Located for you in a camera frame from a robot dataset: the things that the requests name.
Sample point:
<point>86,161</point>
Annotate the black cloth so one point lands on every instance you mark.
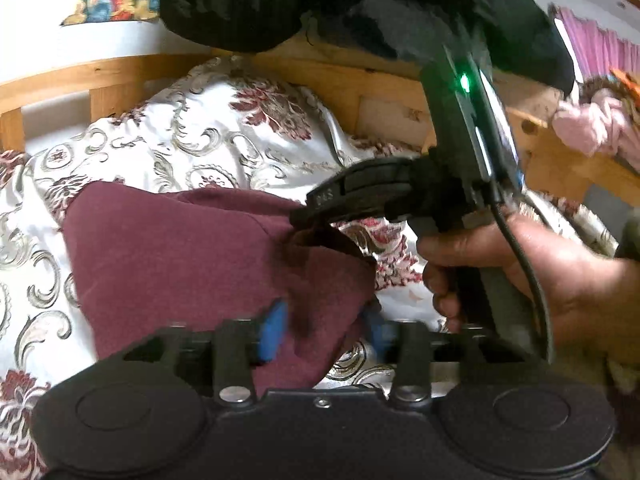
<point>310,0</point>

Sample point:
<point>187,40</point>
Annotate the maroon cloth garment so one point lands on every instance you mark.
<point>200,255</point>

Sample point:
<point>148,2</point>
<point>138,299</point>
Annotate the wooden bed frame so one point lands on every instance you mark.
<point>350,85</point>

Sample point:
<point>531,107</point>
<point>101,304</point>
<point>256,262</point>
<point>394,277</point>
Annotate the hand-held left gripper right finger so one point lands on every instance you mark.
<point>381,335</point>

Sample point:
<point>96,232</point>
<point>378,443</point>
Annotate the pink curtain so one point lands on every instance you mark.
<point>595,40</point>

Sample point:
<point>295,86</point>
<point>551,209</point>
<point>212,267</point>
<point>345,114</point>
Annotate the person's right hand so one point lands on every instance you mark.
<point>565,280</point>

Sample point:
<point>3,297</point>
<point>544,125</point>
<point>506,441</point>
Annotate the pale pink cloth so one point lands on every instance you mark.
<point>595,120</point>

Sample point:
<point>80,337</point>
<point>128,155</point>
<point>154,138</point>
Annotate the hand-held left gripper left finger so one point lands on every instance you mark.
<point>272,332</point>

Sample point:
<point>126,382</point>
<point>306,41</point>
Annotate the white floral bedspread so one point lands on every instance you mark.
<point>200,125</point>

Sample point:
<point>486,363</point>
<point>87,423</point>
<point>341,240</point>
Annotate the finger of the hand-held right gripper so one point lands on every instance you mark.
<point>345,211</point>
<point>360,177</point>

